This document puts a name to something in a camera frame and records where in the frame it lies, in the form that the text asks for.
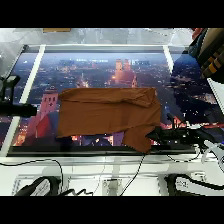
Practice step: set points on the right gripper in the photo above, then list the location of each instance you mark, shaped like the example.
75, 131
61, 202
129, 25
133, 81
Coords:
163, 135

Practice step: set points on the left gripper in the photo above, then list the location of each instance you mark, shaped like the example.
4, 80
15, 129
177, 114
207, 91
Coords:
26, 110

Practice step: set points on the brown garment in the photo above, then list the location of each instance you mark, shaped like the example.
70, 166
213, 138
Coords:
106, 113

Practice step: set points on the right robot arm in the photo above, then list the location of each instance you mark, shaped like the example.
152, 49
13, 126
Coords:
200, 135

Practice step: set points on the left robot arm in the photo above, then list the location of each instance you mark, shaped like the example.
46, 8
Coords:
6, 109

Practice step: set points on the silver frame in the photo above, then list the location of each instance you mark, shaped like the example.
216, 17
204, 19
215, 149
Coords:
100, 168

